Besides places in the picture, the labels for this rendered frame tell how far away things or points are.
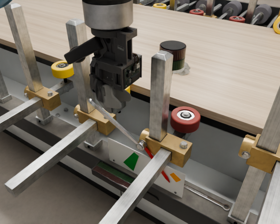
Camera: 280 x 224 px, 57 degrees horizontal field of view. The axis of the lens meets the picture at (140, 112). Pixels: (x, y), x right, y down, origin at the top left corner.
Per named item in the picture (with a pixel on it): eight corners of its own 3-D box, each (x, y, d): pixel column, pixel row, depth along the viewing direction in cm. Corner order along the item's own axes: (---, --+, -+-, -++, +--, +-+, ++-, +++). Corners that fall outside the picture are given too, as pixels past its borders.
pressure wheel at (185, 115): (188, 157, 73) (193, 126, 66) (163, 146, 76) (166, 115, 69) (199, 141, 78) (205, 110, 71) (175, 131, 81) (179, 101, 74)
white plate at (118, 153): (181, 198, 73) (185, 175, 67) (109, 160, 84) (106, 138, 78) (182, 197, 73) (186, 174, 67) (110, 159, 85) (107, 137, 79)
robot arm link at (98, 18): (70, 0, 45) (106, -10, 51) (74, 28, 48) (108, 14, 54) (111, 8, 41) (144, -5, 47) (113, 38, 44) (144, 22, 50)
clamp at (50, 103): (49, 112, 89) (46, 100, 86) (24, 100, 95) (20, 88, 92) (62, 103, 93) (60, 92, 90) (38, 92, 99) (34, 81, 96)
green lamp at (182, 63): (177, 73, 57) (178, 64, 56) (154, 66, 60) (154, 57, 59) (188, 62, 61) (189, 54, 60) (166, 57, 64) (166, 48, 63)
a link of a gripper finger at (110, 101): (119, 126, 58) (117, 91, 52) (98, 117, 60) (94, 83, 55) (127, 118, 60) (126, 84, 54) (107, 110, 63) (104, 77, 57)
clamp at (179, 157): (182, 168, 66) (184, 154, 63) (138, 147, 72) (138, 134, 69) (191, 154, 70) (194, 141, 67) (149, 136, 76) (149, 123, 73)
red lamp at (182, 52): (178, 62, 56) (178, 53, 55) (154, 56, 59) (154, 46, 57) (189, 53, 60) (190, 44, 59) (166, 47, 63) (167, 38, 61)
